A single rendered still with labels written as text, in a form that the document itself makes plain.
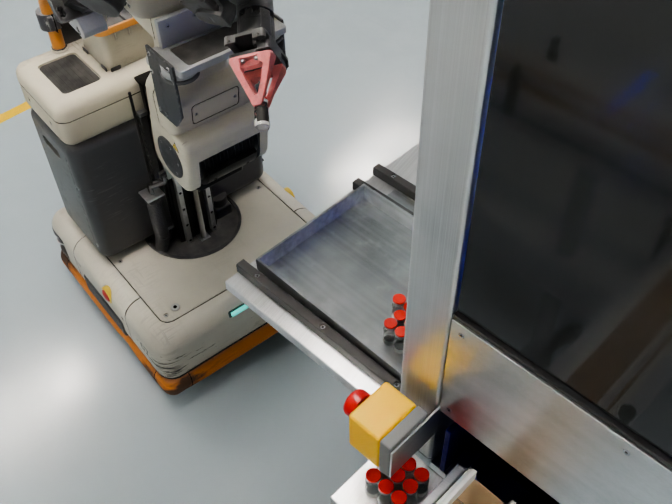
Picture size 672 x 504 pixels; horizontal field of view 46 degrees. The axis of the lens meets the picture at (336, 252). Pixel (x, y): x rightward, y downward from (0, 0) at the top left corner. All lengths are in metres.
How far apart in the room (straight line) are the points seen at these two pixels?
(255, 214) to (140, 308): 0.44
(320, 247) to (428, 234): 0.59
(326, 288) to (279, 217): 1.00
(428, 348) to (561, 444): 0.19
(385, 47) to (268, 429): 1.87
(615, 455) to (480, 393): 0.17
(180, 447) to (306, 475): 0.35
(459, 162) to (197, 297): 1.47
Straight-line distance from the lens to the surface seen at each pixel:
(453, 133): 0.73
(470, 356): 0.91
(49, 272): 2.71
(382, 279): 1.35
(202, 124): 1.80
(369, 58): 3.43
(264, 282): 1.33
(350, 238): 1.41
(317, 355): 1.25
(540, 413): 0.90
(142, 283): 2.21
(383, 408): 1.02
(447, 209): 0.79
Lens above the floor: 1.90
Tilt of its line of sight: 47 degrees down
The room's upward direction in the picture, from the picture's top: 1 degrees counter-clockwise
